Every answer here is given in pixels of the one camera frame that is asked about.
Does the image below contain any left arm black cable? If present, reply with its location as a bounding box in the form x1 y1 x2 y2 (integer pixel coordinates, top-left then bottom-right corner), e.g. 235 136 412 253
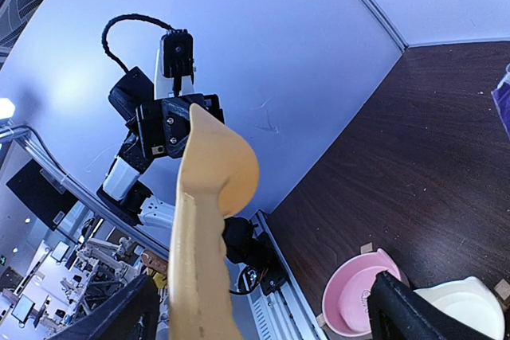
101 14 176 74

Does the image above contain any front aluminium rail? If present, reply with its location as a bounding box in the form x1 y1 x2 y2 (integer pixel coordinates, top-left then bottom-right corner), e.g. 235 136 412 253
1 125 327 339

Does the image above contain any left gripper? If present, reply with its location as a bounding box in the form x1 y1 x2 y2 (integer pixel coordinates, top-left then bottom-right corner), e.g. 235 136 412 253
136 93 225 157

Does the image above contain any cream cat-shaped bowl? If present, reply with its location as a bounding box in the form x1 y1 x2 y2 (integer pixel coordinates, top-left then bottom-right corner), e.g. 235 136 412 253
414 276 505 339

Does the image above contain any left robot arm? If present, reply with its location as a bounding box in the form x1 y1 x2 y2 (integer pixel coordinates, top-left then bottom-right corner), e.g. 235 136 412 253
96 67 224 229

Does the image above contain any pink cat-shaped bowl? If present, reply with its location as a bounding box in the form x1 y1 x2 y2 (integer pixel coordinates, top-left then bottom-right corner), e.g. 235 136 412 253
317 248 409 338

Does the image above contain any purple pet food bag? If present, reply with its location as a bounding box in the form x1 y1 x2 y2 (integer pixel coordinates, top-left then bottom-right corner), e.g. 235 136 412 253
491 64 510 137

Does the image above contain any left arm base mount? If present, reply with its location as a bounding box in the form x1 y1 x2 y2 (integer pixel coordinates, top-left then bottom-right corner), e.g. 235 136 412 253
222 217 288 296

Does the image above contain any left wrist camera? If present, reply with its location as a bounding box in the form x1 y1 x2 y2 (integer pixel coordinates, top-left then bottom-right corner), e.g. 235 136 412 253
154 29 195 100

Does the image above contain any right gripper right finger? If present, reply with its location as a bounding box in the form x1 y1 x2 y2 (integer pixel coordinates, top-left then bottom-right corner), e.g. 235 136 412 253
367 272 474 339

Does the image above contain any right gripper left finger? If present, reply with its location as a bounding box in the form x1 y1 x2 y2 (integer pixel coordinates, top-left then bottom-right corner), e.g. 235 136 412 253
52 275 159 340

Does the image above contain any yellow plastic scoop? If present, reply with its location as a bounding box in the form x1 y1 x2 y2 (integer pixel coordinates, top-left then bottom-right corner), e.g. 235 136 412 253
168 104 260 339

